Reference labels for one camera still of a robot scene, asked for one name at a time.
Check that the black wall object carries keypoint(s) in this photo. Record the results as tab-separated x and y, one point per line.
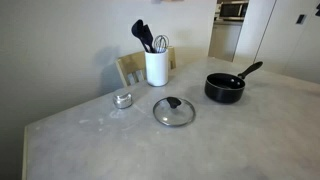
318	10

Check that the metal whisk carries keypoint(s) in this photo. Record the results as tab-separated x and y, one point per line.
160	38

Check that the microwave oven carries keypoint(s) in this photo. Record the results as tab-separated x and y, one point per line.
233	10

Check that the black door plate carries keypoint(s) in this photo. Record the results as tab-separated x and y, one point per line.
300	19

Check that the wooden chair with short back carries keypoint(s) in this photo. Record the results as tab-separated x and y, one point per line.
130	63

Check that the glass lid with black knob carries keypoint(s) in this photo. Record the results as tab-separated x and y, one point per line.
173	102

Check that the black spatula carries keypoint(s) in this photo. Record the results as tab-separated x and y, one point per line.
148	35

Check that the white kitchen cabinet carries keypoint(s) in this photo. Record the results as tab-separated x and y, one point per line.
225	40

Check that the white utensil holder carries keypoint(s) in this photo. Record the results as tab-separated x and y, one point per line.
156	70

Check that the small steel tin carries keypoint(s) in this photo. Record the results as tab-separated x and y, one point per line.
122	100

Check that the black ladle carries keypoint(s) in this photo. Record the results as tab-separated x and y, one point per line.
137	28

